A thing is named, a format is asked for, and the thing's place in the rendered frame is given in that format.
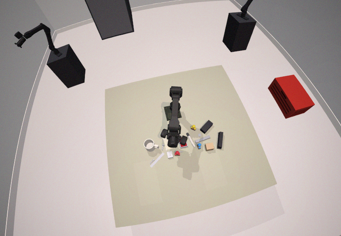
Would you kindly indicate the tan cardboard box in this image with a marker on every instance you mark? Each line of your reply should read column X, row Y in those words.
column 209, row 146

